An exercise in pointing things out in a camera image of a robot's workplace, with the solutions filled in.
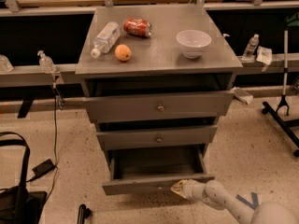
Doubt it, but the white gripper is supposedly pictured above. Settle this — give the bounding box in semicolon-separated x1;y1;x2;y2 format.
170;179;206;201

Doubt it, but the grey bottom drawer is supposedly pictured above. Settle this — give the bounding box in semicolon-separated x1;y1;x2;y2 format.
102;145;214;195

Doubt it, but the grey drawer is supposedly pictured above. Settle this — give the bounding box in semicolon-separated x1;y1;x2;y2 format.
96;125;217;150
102;145;214;195
84;91;234;123

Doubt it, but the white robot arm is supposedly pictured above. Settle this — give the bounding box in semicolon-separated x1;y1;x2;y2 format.
171;179;299;224

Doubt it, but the grey middle drawer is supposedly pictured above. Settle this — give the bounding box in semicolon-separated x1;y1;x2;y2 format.
96;125;217;150

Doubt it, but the grey top drawer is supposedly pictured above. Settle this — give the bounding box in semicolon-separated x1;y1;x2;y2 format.
84;91;234;123

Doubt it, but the grey drawer cabinet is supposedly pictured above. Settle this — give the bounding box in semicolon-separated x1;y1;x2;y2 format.
75;4;244;179

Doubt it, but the blue tape cross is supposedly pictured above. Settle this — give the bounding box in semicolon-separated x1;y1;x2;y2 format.
236;192;259;210

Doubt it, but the black object bottom edge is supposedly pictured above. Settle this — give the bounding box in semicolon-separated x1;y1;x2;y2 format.
77;204;93;224

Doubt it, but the white paper box on floor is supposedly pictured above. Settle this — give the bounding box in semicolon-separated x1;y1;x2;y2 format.
232;87;253;105

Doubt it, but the black stand with pole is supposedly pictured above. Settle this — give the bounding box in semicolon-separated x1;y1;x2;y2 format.
261;12;299;158

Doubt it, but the black power adapter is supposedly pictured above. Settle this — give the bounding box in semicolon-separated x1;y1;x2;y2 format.
33;159;55;178

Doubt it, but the orange fruit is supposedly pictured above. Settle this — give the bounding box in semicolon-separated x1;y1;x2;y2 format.
115;44;132;62

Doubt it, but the white ceramic bowl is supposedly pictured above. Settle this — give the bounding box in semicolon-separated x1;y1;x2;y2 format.
177;30;212;59

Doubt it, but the white packet on ledge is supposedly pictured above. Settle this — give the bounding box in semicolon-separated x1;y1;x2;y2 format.
256;46;272;72

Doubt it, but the black bag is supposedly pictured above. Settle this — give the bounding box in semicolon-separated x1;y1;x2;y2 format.
0;132;47;224

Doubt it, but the water bottle on ledge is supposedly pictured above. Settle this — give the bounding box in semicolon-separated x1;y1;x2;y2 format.
242;34;259;61

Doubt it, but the red soda can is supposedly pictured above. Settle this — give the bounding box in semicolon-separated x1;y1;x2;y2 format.
123;18;151;37

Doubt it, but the clear plastic water bottle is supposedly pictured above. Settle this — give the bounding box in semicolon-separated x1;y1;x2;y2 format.
91;21;121;58

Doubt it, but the clear sanitizer pump bottle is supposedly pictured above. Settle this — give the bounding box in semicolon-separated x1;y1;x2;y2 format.
37;50;57;74

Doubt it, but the black cable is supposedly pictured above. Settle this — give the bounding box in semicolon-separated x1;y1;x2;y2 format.
26;73;64;203

